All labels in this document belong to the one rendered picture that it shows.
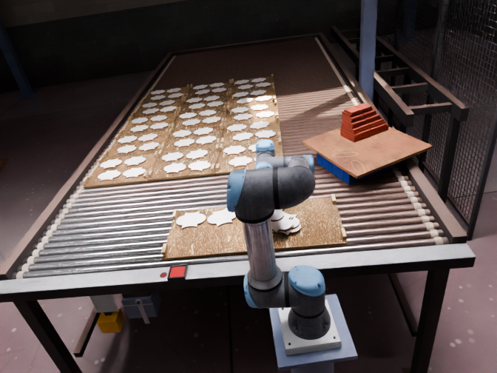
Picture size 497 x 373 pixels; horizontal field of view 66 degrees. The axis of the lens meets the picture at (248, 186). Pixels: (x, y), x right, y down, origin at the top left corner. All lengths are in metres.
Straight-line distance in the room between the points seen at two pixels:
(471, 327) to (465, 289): 0.30
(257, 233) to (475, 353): 1.79
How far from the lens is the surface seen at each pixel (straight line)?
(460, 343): 2.65
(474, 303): 2.87
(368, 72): 3.35
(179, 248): 1.80
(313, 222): 1.81
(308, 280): 1.28
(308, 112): 3.02
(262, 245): 1.14
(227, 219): 1.87
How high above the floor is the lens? 2.07
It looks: 32 degrees down
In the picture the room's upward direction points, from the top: 9 degrees counter-clockwise
